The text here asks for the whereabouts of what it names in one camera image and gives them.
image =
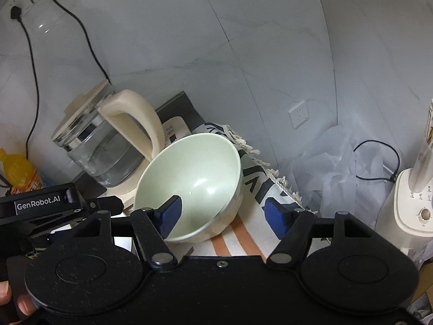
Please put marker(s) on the patterned fringed tablecloth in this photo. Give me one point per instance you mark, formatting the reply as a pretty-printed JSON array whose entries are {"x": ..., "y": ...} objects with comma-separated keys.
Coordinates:
[{"x": 243, "y": 237}]

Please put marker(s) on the white standing appliance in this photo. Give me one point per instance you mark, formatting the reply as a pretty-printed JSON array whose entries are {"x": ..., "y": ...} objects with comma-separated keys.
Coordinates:
[{"x": 409, "y": 210}]

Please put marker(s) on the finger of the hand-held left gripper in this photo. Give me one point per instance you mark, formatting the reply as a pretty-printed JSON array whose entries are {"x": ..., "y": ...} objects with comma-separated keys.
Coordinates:
[{"x": 106, "y": 204}]

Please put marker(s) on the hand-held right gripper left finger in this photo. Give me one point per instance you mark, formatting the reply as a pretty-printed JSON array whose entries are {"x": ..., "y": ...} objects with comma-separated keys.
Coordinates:
[{"x": 171, "y": 215}]

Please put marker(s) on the small white wall outlet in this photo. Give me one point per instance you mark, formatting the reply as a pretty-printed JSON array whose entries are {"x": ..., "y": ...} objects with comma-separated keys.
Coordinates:
[{"x": 299, "y": 114}]

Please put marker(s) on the person's left hand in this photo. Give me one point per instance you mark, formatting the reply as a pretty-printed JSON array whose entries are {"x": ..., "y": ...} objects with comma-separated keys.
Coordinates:
[{"x": 25, "y": 306}]

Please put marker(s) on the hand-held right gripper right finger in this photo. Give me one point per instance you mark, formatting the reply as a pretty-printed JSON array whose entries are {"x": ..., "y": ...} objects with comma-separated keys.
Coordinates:
[{"x": 275, "y": 215}]

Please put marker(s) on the white plastic sheet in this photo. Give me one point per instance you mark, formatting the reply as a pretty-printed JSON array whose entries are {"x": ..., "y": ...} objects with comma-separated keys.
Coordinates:
[{"x": 331, "y": 176}]

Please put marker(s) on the pale green bowl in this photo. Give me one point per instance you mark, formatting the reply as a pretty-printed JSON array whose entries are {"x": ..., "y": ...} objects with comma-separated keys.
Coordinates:
[{"x": 196, "y": 162}]

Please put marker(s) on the orange juice bottle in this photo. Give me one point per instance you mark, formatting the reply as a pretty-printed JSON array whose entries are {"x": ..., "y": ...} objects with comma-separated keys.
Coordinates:
[{"x": 17, "y": 171}]

